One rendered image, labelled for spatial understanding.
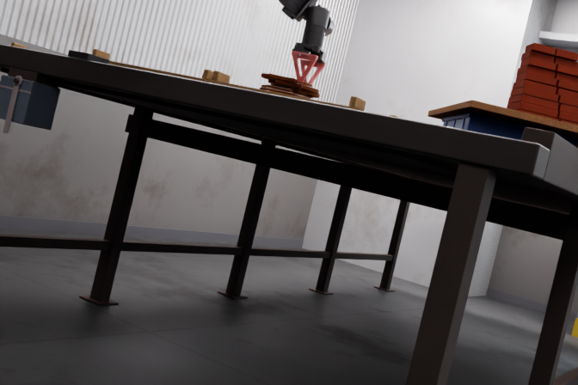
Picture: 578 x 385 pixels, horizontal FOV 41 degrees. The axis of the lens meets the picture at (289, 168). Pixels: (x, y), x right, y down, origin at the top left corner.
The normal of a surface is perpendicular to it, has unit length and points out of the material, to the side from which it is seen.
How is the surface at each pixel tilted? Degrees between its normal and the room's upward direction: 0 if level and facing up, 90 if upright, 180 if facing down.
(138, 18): 90
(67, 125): 90
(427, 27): 90
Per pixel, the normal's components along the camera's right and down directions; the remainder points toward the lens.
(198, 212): 0.81, 0.20
